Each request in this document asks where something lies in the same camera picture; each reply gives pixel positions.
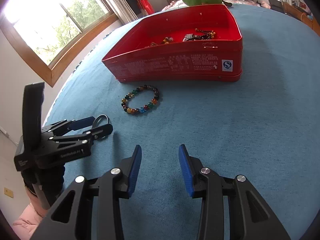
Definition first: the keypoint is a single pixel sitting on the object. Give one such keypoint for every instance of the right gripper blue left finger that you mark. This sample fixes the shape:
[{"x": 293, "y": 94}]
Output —
[{"x": 71, "y": 215}]

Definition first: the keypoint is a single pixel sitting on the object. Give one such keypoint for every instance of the wooden framed side window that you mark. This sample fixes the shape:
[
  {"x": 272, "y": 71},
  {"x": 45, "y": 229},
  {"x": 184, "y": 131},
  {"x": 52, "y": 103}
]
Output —
[{"x": 49, "y": 34}]

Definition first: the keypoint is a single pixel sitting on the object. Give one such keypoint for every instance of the pink sleeved left forearm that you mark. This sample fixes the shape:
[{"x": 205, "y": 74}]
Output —
[{"x": 26, "y": 224}]

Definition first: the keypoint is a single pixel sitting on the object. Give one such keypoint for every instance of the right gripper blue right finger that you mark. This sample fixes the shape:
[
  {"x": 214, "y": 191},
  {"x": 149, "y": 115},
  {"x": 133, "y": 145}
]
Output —
[{"x": 250, "y": 217}]

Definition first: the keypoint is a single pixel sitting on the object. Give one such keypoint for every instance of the black desk chair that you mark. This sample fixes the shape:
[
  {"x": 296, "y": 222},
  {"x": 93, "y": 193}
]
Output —
[{"x": 277, "y": 5}]

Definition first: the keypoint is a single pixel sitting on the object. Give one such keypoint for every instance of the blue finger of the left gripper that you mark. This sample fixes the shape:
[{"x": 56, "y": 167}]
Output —
[
  {"x": 97, "y": 133},
  {"x": 75, "y": 125}
]

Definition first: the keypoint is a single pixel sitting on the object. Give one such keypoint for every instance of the silver metal wristwatch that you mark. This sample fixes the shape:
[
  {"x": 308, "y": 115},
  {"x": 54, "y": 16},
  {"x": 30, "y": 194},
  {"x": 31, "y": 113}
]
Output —
[{"x": 190, "y": 37}]

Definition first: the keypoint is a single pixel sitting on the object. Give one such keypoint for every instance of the wide dark silver bangle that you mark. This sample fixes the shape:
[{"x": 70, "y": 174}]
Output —
[{"x": 101, "y": 120}]

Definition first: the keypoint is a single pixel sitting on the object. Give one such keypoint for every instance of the black cord gold pendant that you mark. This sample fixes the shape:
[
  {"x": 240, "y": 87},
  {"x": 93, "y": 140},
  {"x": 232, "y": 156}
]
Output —
[{"x": 166, "y": 40}]

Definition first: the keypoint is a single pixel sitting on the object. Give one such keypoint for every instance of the wooden desk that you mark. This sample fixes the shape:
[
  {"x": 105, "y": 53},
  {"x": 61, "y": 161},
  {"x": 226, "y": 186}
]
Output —
[{"x": 302, "y": 16}]

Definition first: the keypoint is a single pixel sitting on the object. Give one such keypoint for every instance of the red tin box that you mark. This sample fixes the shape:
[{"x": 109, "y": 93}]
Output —
[{"x": 216, "y": 56}]

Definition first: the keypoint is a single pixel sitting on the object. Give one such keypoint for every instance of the blue bed cover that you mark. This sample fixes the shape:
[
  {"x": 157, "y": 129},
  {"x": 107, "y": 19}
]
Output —
[{"x": 264, "y": 126}]

